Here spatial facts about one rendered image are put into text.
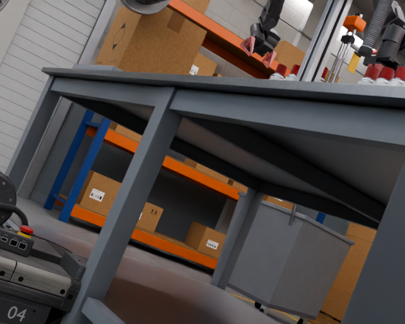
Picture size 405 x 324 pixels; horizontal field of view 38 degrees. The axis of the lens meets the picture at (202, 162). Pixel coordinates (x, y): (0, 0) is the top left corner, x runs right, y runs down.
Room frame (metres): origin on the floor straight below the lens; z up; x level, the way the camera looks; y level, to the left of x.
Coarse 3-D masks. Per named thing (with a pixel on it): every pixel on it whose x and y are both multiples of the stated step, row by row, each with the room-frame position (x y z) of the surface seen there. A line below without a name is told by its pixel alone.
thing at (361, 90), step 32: (288, 96) 1.16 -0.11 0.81; (320, 96) 1.06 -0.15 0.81; (352, 96) 0.98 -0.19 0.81; (384, 96) 0.91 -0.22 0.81; (192, 128) 2.19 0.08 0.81; (256, 128) 1.64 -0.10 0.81; (224, 160) 2.82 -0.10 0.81; (256, 160) 2.32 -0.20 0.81; (320, 160) 1.72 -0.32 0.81; (352, 160) 1.51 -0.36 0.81; (384, 160) 1.36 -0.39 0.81; (320, 192) 2.48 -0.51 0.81; (384, 192) 1.80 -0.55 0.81
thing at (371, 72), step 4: (368, 68) 1.58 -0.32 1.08; (372, 68) 1.58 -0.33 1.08; (376, 68) 1.58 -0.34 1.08; (368, 72) 1.58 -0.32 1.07; (372, 72) 1.58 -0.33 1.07; (376, 72) 1.58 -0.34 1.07; (364, 76) 1.59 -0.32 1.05; (368, 76) 1.58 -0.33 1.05; (372, 76) 1.58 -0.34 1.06; (376, 76) 1.58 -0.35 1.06; (360, 80) 1.58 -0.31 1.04; (364, 80) 1.57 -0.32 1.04; (368, 80) 1.57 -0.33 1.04; (372, 80) 1.57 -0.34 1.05; (364, 84) 1.57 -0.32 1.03; (368, 84) 1.57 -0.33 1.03
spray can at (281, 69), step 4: (280, 64) 1.90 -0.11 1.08; (276, 68) 1.91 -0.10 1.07; (280, 68) 1.90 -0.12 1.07; (284, 68) 1.90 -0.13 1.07; (276, 72) 1.90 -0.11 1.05; (280, 72) 1.90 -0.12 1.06; (284, 72) 1.90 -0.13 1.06; (272, 76) 1.90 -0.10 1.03; (276, 76) 1.89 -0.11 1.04; (280, 76) 1.89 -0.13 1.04
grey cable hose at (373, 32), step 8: (384, 0) 1.48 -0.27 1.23; (392, 0) 1.49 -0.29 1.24; (376, 8) 1.50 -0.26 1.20; (384, 8) 1.48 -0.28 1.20; (376, 16) 1.48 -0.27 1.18; (384, 16) 1.48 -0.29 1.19; (376, 24) 1.48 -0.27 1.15; (368, 32) 1.48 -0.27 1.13; (376, 32) 1.48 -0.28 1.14; (368, 40) 1.48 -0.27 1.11; (376, 40) 1.49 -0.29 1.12; (360, 48) 1.49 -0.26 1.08; (368, 48) 1.48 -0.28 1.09; (368, 56) 1.49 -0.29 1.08
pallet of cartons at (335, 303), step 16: (352, 224) 5.49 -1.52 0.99; (352, 240) 5.44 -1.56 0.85; (368, 240) 5.29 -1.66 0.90; (352, 256) 5.38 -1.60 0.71; (352, 272) 5.33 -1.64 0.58; (336, 288) 5.40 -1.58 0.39; (352, 288) 5.28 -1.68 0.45; (336, 304) 5.35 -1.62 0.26; (320, 320) 5.45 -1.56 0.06; (336, 320) 5.37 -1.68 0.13
